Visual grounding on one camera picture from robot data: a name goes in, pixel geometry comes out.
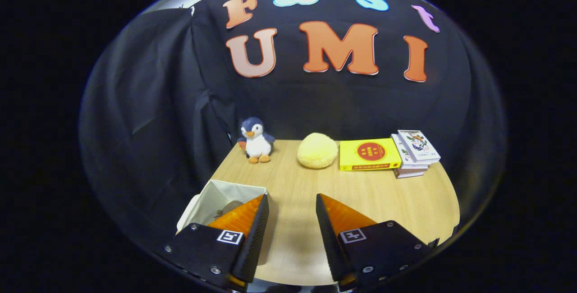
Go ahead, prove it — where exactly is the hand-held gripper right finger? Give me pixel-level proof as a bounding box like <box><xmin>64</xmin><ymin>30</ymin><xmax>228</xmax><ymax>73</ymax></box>
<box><xmin>316</xmin><ymin>193</ymin><xmax>433</xmax><ymax>292</ymax></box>

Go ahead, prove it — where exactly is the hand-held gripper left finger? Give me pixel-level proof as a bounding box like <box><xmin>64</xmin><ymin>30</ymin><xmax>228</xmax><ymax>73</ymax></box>
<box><xmin>163</xmin><ymin>194</ymin><xmax>270</xmax><ymax>292</ymax></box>

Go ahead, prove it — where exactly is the brown fuzzy shoe with bow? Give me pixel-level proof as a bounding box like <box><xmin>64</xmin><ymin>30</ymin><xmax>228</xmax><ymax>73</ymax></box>
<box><xmin>214</xmin><ymin>200</ymin><xmax>246</xmax><ymax>220</ymax></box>

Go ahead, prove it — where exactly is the cream fabric storage box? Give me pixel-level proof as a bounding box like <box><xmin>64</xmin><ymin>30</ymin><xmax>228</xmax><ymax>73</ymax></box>
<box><xmin>177</xmin><ymin>179</ymin><xmax>268</xmax><ymax>266</ymax></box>

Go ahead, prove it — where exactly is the yellow plush bun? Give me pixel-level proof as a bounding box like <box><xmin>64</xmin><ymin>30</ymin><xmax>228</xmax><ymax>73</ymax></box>
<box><xmin>297</xmin><ymin>133</ymin><xmax>339</xmax><ymax>169</ymax></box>

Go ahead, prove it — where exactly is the yellow book with red circle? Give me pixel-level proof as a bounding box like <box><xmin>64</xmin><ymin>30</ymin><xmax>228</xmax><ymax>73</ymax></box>
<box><xmin>339</xmin><ymin>138</ymin><xmax>402</xmax><ymax>172</ymax></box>

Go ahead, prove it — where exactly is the penguin plush toy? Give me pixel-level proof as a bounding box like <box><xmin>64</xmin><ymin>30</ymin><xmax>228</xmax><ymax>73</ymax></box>
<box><xmin>238</xmin><ymin>117</ymin><xmax>276</xmax><ymax>164</ymax></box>

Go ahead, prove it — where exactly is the thick white book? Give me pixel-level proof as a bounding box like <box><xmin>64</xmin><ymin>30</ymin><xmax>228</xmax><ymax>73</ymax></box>
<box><xmin>394</xmin><ymin>167</ymin><xmax>426</xmax><ymax>179</ymax></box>

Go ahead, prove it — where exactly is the white book with illustrated cover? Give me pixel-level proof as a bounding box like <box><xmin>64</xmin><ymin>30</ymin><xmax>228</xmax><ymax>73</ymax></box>
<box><xmin>397</xmin><ymin>130</ymin><xmax>441</xmax><ymax>164</ymax></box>

